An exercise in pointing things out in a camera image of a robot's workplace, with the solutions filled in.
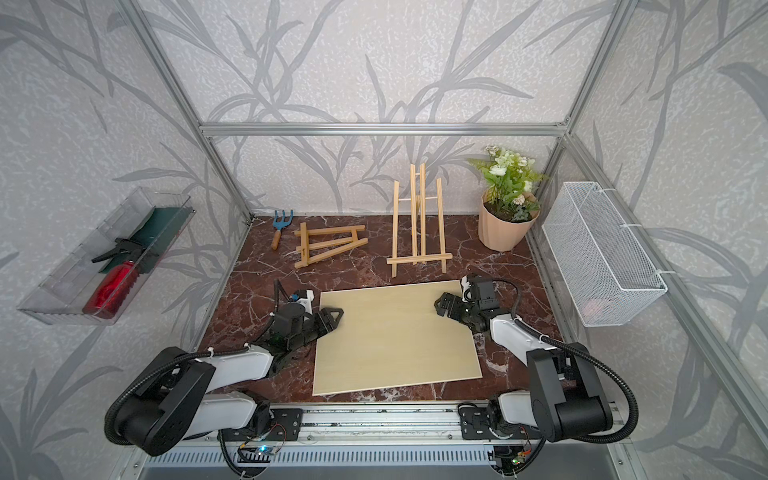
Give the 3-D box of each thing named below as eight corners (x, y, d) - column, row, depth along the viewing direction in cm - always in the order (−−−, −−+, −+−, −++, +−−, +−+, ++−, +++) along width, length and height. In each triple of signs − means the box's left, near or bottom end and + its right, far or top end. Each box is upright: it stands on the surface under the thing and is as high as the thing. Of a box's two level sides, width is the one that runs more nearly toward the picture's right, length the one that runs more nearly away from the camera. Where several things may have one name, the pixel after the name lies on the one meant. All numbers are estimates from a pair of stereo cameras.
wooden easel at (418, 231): (392, 275, 105) (389, 218, 83) (394, 224, 121) (392, 164, 99) (444, 275, 105) (455, 218, 83) (439, 224, 121) (447, 164, 99)
